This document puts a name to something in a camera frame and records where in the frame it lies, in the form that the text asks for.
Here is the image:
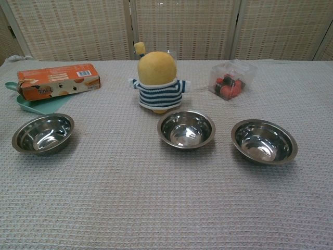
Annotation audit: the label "stainless steel bowl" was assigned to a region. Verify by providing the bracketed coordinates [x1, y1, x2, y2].
[11, 112, 75, 157]
[157, 109, 216, 150]
[230, 119, 298, 166]

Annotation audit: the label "yellow plush toy striped sweater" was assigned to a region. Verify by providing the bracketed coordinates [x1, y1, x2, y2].
[127, 41, 192, 115]

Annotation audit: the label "red and black toy pieces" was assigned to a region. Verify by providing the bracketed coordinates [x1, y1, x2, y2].
[214, 73, 247, 101]

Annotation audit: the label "grey waffle tablecloth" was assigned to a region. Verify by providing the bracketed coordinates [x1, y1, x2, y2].
[0, 58, 333, 250]

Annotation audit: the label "clear bag of red snacks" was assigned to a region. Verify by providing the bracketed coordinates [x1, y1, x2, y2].
[210, 59, 258, 102]

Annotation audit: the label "woven folding screen panel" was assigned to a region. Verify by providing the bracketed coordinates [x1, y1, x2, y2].
[235, 0, 333, 61]
[2, 0, 132, 62]
[129, 0, 241, 61]

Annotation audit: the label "mint green plastic dustpan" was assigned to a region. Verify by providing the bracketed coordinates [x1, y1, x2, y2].
[5, 81, 71, 116]

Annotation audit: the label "orange cardboard snack box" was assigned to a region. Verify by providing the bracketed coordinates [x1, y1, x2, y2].
[17, 63, 101, 102]

